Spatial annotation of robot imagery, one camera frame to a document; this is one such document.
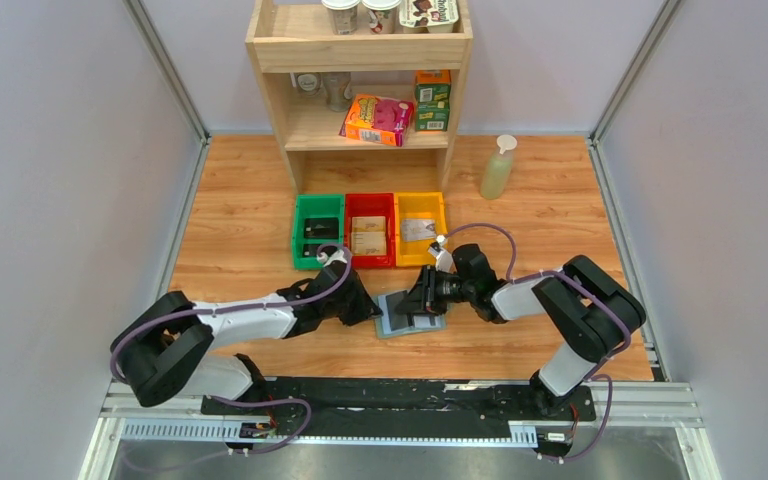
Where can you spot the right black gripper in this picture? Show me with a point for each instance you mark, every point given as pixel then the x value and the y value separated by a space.
pixel 422 297

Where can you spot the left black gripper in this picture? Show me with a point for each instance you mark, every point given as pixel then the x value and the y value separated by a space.
pixel 366 307

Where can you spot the grey-green card holder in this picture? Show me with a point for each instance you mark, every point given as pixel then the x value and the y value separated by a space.
pixel 390 324

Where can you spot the dark credit card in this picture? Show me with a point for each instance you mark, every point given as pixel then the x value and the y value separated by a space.
pixel 397 314

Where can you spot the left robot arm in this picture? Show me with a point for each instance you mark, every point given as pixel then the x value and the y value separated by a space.
pixel 168 349

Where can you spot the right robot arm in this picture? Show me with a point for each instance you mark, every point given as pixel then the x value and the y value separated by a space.
pixel 593 313

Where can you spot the tan cards in red bin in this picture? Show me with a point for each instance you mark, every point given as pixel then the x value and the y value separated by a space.
pixel 368 236

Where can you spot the white card in yellow bin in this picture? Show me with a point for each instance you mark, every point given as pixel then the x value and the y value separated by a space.
pixel 418 229

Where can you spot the black cards in green bin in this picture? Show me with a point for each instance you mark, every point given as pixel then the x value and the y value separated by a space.
pixel 318 229

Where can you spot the green plastic bin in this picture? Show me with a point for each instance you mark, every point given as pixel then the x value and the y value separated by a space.
pixel 314 206

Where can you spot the yellow plastic bin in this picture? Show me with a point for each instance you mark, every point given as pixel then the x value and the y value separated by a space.
pixel 417 205

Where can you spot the red plastic bin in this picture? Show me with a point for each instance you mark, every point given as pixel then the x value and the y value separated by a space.
pixel 372 204

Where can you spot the green soap bottle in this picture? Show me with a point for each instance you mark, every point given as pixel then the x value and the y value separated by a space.
pixel 498 167

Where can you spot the orange pink snack box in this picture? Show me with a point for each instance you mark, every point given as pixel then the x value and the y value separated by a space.
pixel 379 120

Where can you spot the wooden shelf unit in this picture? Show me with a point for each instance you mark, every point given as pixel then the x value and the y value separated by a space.
pixel 383 76

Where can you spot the green orange carton box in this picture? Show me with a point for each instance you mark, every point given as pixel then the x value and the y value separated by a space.
pixel 432 91

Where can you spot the clear glass on shelf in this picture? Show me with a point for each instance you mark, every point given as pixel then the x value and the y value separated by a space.
pixel 337 86

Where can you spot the glass jar on shelf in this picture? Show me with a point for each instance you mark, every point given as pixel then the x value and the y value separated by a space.
pixel 307 84

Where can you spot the chocolate pudding pack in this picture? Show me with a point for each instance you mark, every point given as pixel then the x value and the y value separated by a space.
pixel 432 16

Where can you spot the left yogurt cup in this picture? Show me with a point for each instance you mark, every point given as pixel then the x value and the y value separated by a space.
pixel 342 15

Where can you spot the yogurt cup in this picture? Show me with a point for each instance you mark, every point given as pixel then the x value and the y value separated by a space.
pixel 342 15
pixel 382 15

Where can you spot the middle yogurt cup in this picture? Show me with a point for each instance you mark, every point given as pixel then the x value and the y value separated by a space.
pixel 382 15

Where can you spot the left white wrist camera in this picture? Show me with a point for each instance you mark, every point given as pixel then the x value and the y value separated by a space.
pixel 328 254

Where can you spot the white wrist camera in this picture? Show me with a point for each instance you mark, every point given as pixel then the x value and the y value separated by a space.
pixel 328 254
pixel 443 259

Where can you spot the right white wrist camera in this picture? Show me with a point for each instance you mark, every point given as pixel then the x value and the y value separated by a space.
pixel 443 259

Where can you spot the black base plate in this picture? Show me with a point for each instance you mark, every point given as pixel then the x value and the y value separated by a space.
pixel 413 408

